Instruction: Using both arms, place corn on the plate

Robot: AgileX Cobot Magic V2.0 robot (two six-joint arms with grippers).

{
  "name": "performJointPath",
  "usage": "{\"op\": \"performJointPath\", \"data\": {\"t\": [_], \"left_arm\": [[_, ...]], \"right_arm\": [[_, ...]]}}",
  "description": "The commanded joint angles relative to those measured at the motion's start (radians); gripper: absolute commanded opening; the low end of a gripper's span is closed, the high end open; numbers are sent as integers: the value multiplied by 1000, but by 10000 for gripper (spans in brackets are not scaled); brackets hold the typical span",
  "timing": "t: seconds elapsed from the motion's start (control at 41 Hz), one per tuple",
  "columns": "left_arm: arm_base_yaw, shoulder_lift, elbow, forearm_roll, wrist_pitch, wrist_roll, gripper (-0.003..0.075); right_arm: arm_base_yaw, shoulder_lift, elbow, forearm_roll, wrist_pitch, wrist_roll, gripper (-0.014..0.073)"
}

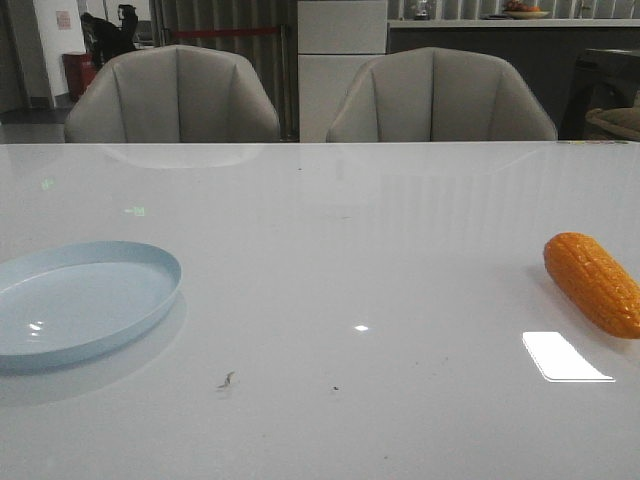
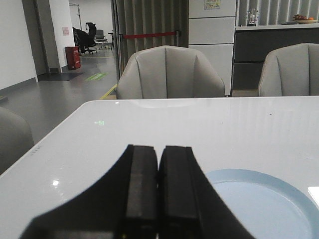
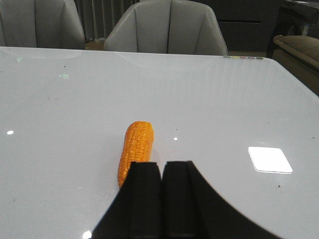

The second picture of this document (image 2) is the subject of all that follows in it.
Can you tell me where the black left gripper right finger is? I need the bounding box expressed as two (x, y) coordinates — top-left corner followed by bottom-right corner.
(159, 146), (253, 239)

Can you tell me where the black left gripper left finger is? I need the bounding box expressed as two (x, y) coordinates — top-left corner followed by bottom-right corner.
(20, 145), (158, 239)

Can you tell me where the light blue round plate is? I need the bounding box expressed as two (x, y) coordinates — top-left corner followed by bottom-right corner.
(206, 169), (319, 239)

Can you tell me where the grey armchair near table side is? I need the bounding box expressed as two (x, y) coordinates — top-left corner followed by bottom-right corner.
(0, 107), (34, 173)

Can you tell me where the grey armchair left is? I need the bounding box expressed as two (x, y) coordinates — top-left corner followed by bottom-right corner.
(116, 45), (225, 100)

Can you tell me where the dark floor mat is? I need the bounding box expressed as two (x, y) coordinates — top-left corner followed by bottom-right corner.
(38, 72), (83, 82)

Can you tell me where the black office chair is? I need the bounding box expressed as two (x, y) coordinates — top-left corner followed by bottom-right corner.
(84, 22), (97, 54)

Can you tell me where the grey waiting chair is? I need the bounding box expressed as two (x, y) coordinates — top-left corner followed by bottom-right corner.
(95, 29), (109, 50)

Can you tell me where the grey armchair right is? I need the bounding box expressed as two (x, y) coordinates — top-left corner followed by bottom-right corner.
(258, 43), (319, 97)

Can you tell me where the red barrier belt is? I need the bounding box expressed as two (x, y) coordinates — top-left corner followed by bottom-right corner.
(122, 30), (179, 39)

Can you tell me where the dark grey counter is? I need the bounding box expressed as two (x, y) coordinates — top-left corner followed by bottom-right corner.
(232, 23), (319, 90)

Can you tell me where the white cabinet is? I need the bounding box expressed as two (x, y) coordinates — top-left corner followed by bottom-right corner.
(188, 0), (237, 96)

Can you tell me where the small trophy figurine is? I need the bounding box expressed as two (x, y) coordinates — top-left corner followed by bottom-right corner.
(246, 8), (259, 26)

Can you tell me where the fruit bowl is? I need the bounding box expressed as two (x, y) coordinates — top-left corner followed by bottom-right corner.
(293, 14), (318, 24)

